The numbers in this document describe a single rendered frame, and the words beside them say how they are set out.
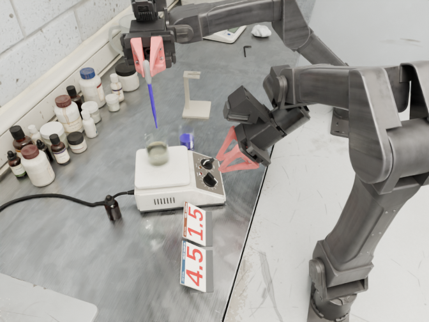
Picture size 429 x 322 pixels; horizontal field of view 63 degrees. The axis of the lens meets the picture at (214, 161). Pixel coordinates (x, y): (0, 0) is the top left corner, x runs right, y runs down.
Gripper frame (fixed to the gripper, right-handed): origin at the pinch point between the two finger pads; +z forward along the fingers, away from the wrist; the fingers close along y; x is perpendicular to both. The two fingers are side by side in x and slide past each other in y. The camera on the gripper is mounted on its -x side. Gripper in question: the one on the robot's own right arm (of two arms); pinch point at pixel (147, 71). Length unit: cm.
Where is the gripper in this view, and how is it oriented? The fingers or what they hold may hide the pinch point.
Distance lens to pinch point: 66.9
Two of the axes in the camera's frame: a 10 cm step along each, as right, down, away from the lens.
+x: 0.2, 7.1, 7.0
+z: 1.0, 7.0, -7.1
